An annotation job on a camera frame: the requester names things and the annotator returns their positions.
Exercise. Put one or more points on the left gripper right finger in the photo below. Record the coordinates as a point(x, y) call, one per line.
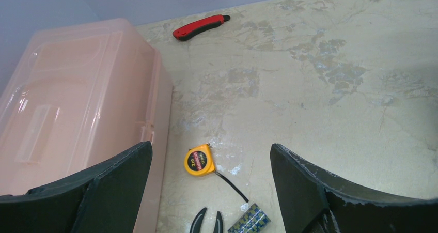
point(312, 199)

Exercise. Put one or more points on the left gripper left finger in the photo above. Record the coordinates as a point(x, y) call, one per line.
point(103, 198)

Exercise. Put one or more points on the green terminal block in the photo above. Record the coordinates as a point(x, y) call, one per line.
point(254, 220)

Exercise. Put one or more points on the yellow tape measure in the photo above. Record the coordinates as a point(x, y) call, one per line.
point(198, 162)

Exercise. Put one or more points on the pink translucent storage box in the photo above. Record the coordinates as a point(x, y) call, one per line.
point(79, 96)

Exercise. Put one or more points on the red utility knife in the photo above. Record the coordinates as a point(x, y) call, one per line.
point(189, 31)

